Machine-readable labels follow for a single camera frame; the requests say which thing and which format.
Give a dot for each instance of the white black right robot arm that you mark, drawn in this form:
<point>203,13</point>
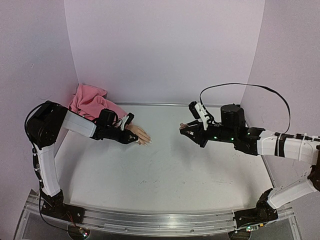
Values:
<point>261,142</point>

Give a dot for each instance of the nail polish bottle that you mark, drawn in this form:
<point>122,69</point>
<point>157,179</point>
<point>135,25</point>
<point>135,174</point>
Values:
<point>183,126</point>

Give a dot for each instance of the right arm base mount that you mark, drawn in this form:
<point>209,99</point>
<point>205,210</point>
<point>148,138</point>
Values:
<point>261,214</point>

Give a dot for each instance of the pink sleeve cloth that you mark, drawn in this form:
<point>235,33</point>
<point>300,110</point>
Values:
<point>89,101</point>

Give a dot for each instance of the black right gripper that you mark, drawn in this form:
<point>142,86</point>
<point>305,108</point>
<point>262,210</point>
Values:
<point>203,133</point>

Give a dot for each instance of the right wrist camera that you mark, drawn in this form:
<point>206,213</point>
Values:
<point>201,114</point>

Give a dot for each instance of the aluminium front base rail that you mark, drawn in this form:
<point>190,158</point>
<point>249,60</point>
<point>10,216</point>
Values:
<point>160,224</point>

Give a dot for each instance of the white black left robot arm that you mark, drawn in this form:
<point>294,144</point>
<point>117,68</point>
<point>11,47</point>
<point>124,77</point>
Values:
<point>43,125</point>

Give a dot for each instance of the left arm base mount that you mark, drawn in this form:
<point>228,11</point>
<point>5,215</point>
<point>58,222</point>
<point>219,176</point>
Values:
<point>54,207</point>

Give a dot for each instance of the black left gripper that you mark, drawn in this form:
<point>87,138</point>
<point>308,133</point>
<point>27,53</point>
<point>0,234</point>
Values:
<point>126,140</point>

